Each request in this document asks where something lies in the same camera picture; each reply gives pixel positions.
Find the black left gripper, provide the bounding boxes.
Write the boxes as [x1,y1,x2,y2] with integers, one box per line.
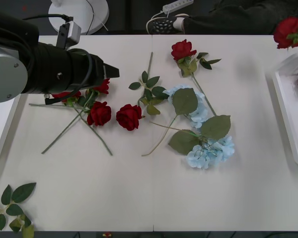
[85,53,120,89]

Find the pale blue flower with stem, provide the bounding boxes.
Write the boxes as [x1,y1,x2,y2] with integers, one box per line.
[149,114,235,170]
[141,84,209,157]

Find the white round stand base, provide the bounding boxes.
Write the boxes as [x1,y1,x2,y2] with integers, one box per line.
[48,0,109,35]

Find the person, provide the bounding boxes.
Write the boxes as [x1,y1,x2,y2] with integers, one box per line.
[149,0,298,35]

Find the shallow white box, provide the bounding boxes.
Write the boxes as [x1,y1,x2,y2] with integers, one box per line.
[271,53,298,166]
[0,95,21,172]

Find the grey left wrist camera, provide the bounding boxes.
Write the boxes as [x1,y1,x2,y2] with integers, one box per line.
[56,21,82,52]

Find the thin black cable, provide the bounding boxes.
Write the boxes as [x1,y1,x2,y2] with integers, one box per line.
[85,0,95,35]

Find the white power strip with cable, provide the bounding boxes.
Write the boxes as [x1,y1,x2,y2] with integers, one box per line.
[146,0,194,34]

